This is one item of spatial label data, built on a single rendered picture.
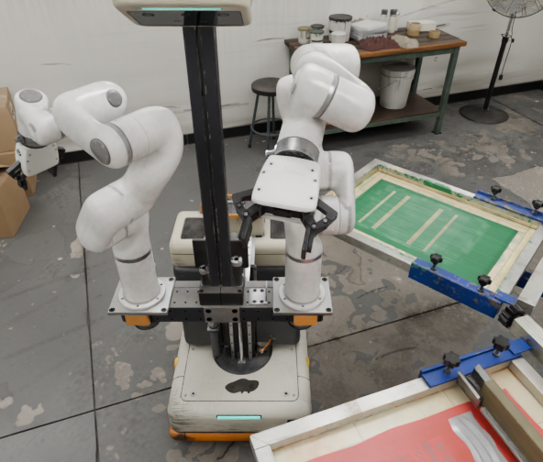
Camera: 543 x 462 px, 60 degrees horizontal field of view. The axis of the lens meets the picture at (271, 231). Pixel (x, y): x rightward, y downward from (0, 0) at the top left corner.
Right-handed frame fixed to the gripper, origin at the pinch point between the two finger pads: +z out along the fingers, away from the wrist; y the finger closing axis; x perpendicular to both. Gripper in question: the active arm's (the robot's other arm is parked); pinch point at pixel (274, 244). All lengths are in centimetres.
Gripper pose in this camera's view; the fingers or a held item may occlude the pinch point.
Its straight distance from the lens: 70.8
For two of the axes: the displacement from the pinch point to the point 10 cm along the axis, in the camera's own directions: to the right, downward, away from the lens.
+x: 0.2, 5.1, 8.6
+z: -2.1, 8.4, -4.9
